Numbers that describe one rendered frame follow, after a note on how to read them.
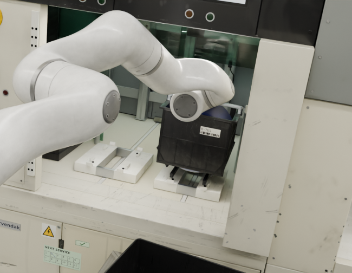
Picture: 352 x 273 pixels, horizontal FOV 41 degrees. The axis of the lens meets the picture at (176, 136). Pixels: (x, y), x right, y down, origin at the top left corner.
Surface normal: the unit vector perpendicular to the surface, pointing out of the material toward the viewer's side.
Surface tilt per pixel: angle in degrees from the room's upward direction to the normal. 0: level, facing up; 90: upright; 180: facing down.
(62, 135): 107
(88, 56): 118
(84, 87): 30
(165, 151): 90
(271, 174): 90
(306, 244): 90
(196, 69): 44
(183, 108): 90
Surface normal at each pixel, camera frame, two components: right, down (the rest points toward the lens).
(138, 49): 0.69, 0.55
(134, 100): -0.22, 0.29
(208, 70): 0.45, -0.44
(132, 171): 0.13, -0.94
